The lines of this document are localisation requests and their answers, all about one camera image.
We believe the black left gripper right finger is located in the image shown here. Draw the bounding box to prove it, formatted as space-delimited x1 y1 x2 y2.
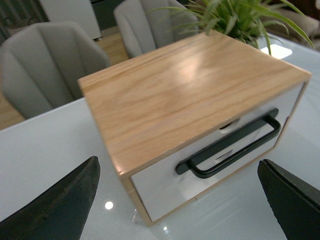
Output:
257 159 320 240

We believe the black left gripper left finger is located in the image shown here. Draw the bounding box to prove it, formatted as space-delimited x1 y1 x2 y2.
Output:
0 156 101 240

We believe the white front wooden drawer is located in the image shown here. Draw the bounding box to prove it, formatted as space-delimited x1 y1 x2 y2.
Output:
131 84 303 222

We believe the wooden drawer cabinet box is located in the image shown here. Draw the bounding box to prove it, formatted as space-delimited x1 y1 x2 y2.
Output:
79 31 311 226

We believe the grey upholstered chair left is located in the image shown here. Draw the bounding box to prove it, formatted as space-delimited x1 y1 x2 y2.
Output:
0 22 111 119

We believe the grey upholstered chair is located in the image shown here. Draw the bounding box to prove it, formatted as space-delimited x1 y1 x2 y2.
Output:
0 22 111 119
113 0 199 59

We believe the green spider plant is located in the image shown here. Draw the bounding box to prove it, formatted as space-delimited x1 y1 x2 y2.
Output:
150 0 315 54

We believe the white pillar cabinet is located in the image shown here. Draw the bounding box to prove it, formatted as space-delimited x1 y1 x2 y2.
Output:
39 0 102 40

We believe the grey upholstered chair right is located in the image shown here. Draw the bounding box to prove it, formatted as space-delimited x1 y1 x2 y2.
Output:
113 0 199 59

